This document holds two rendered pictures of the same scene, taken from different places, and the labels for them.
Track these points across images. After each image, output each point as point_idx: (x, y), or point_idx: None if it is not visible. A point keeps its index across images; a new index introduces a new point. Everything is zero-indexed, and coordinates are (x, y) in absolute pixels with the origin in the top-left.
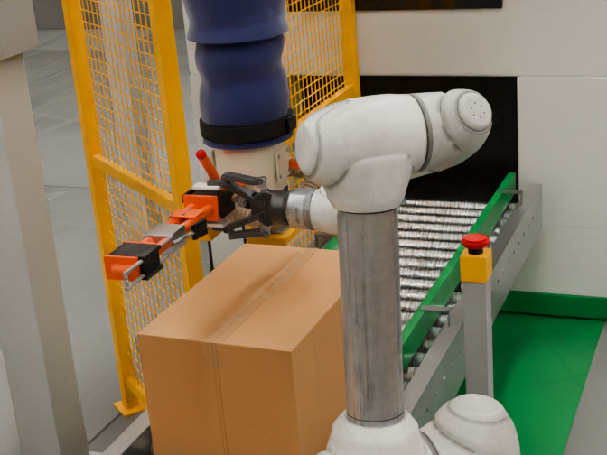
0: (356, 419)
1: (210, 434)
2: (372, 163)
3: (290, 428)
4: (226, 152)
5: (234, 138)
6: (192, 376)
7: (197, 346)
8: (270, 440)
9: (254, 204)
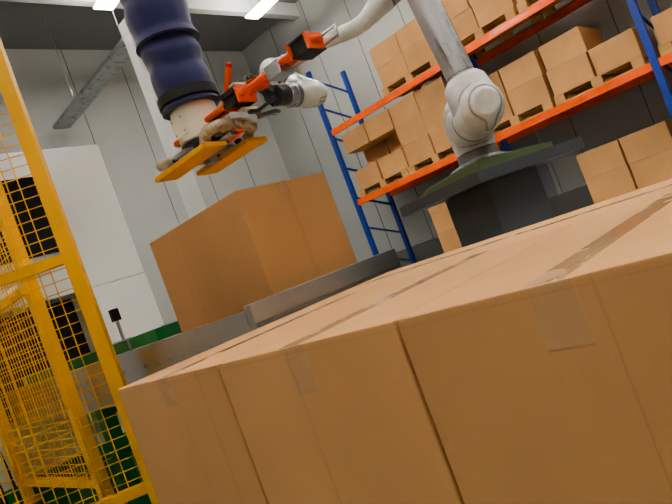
0: (468, 67)
1: (301, 253)
2: None
3: (339, 226)
4: (199, 102)
5: (209, 87)
6: (279, 211)
7: (275, 186)
8: (333, 239)
9: (268, 92)
